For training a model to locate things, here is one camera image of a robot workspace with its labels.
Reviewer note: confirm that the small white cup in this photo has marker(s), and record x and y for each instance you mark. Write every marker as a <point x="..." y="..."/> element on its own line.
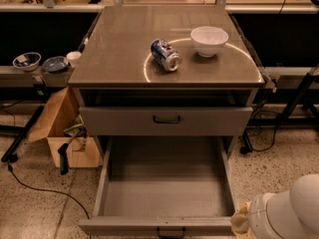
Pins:
<point x="73" y="58"/>

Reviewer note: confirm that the grey drawer cabinet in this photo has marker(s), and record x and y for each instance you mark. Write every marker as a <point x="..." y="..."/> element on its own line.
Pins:
<point x="117" y="68"/>

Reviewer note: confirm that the cardboard box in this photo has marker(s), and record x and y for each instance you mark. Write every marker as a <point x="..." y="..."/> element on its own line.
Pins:
<point x="60" y="113"/>

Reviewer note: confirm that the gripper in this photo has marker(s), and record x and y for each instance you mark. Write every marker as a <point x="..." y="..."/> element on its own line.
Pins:
<point x="258" y="213"/>

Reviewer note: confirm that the grey drawer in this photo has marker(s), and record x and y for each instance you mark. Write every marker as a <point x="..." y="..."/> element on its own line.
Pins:
<point x="168" y="187"/>
<point x="165" y="121"/>

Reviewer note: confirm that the blue soda can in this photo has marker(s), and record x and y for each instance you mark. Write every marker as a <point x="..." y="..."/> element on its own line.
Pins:
<point x="166" y="55"/>

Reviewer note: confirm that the grey top drawer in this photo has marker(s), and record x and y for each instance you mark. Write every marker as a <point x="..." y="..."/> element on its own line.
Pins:
<point x="165" y="121"/>

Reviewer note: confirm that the white bowl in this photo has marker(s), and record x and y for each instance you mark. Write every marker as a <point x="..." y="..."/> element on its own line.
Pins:
<point x="207" y="40"/>

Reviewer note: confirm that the black metal stand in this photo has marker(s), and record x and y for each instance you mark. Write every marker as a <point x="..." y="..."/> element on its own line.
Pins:
<point x="299" y="97"/>

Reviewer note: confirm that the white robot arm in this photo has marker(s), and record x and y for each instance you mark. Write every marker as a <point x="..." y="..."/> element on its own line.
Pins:
<point x="293" y="214"/>

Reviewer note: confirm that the black pole on floor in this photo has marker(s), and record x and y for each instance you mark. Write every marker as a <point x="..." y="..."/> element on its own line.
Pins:
<point x="20" y="132"/>

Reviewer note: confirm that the black handled tool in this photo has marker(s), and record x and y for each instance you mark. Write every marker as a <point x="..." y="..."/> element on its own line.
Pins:
<point x="64" y="163"/>

